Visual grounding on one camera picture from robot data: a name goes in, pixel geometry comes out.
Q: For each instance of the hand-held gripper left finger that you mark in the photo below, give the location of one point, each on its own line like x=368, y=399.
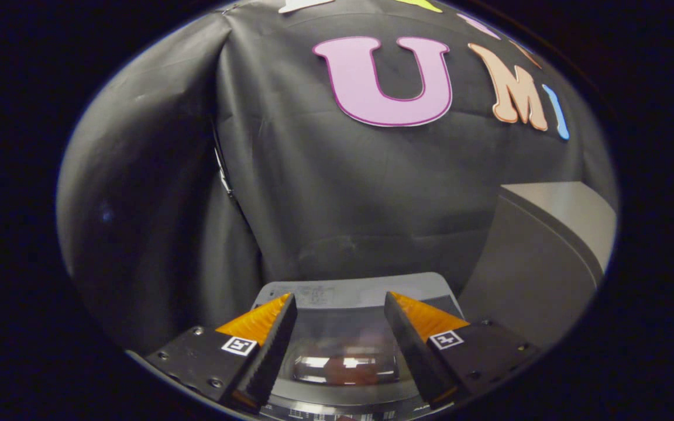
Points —
x=267, y=356

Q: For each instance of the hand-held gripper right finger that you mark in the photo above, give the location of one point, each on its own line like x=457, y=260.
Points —
x=413, y=351

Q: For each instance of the grey washing machine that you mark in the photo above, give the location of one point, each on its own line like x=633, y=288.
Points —
x=343, y=289

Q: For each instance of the grey cabinet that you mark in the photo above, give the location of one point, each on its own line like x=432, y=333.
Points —
x=530, y=263

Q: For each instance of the black backdrop cloth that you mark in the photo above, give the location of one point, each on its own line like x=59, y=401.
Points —
x=343, y=193

